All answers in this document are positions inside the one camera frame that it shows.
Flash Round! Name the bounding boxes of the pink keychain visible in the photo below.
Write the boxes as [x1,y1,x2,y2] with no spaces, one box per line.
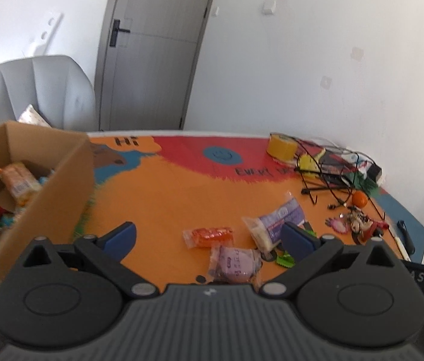
[325,214,350,234]

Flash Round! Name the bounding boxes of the long purple snack packet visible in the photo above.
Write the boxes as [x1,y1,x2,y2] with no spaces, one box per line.
[242,192,306,253]

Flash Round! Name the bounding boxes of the black cables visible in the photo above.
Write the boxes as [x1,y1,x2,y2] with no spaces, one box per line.
[294,137,386,219]

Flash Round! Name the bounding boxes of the grey door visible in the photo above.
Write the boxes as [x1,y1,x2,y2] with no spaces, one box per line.
[95,0,221,131]

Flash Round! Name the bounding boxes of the grey chair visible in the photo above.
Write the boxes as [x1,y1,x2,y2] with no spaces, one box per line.
[0,55,98,132]

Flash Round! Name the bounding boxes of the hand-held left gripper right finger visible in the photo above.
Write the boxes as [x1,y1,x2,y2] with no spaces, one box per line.
[259,222,401,298]

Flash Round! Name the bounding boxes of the brown cardboard box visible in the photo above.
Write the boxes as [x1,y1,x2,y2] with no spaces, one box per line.
[0,121,95,301]

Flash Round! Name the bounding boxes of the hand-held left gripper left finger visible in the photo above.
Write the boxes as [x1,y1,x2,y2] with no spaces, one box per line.
[20,221,160,298]

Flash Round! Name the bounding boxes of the black pen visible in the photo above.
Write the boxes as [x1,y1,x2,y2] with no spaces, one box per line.
[395,220,416,257]

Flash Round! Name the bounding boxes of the yellow tape roll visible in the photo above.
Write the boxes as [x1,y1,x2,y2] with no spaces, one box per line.
[266,132,299,162]

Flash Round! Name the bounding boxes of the green snack packet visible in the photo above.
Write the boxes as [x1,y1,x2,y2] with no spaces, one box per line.
[263,249,296,268]

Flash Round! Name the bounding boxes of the white dotted pillow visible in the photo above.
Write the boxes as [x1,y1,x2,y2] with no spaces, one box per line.
[17,104,52,127]

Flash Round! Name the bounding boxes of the pink snack packet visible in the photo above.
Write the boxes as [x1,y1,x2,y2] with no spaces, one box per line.
[207,244,264,283]

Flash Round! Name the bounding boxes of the black door handle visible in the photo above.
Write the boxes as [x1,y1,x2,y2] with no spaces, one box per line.
[109,19,131,48]

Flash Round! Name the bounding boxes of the orange snack packet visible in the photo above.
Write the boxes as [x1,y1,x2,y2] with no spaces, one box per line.
[183,226,234,249]

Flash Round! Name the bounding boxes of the printed orange table mat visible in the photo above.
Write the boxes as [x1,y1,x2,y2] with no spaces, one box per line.
[73,131,424,298]

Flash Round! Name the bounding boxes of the pile of keychains and toys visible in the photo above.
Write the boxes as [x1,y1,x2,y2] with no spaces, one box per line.
[347,207,367,234]

